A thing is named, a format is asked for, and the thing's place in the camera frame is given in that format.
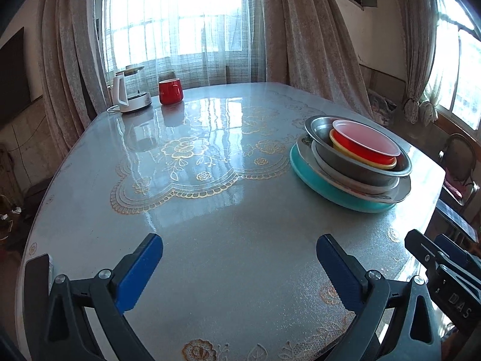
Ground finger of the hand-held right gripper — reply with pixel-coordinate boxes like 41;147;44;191
405;229;453;273
436;234;481;271

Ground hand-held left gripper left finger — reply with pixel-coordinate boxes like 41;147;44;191
38;233;164;361

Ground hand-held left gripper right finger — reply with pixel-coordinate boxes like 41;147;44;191
316;233;442;361

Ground large white patterned plate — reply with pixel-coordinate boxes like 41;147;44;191
296;135;413;204

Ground turquoise round plate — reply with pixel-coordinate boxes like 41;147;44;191
289;143;399;214

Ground red bowl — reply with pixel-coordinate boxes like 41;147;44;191
332;119;401;166

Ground yellow bowl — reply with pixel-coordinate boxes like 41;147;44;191
329;128;397;170

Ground stainless steel bowl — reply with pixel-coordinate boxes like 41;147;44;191
304;115;413;189

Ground wooden chair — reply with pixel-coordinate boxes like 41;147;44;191
438;133;479;205

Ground patterned cloth pile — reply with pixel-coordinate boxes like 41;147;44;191
370;88;398;121

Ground glass electric kettle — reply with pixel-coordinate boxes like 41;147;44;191
112;66;153;113

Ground red mug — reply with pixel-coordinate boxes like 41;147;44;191
158;78;184;105

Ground tied beige curtain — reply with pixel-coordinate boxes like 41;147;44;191
398;0;448;128

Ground beige patterned curtain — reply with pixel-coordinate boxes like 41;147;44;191
35;0;113;151
259;0;374;117

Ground white sheer curtain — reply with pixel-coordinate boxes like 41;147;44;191
96;0;264;87

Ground wall television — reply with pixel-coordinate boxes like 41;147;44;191
0;26;31;125

